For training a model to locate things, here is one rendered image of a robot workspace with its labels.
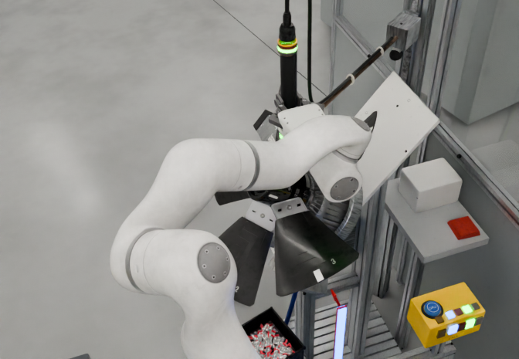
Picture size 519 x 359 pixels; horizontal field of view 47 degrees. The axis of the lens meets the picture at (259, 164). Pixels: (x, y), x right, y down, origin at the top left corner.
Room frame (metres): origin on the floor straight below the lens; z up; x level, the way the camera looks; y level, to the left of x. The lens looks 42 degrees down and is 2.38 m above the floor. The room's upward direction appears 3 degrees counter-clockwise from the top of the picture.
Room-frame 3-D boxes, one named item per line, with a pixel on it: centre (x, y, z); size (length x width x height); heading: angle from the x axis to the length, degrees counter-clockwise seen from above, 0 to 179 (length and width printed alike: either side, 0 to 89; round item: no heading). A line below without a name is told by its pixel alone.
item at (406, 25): (1.64, -0.47, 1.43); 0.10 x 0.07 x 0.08; 141
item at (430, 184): (1.49, -0.58, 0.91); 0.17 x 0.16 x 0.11; 106
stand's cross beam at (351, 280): (1.34, -0.25, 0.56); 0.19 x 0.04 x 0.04; 106
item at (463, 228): (1.32, -0.66, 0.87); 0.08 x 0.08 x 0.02; 11
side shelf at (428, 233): (1.41, -0.57, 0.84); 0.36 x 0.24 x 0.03; 16
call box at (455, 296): (0.88, -0.46, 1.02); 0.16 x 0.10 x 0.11; 106
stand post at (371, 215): (1.37, -0.36, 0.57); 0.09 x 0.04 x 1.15; 16
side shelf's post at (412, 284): (1.41, -0.57, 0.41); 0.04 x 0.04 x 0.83; 16
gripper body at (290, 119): (1.04, -0.11, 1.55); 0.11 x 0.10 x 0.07; 16
